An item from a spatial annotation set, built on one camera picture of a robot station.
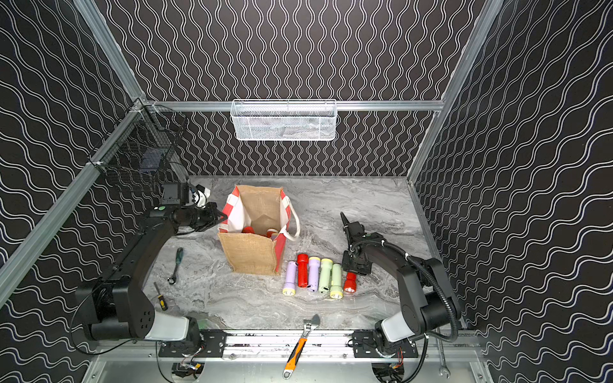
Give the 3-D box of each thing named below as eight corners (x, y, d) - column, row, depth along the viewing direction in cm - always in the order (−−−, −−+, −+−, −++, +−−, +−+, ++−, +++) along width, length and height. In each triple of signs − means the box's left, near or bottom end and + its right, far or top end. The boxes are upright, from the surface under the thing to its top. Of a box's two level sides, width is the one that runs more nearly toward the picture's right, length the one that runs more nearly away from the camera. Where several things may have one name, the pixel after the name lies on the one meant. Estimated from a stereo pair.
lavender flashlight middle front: (308, 291, 87) (308, 288, 84) (308, 259, 94) (308, 256, 92) (321, 291, 87) (321, 288, 84) (320, 259, 94) (320, 256, 92)
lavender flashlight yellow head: (283, 295, 86) (282, 292, 84) (288, 264, 94) (287, 260, 91) (294, 296, 86) (294, 293, 83) (299, 265, 94) (298, 261, 91)
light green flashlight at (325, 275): (316, 293, 86) (317, 290, 84) (321, 260, 94) (321, 257, 92) (328, 294, 86) (329, 292, 83) (332, 262, 94) (332, 258, 91)
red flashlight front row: (296, 287, 87) (296, 285, 85) (297, 256, 95) (297, 253, 93) (308, 287, 87) (308, 285, 85) (308, 256, 95) (308, 253, 93)
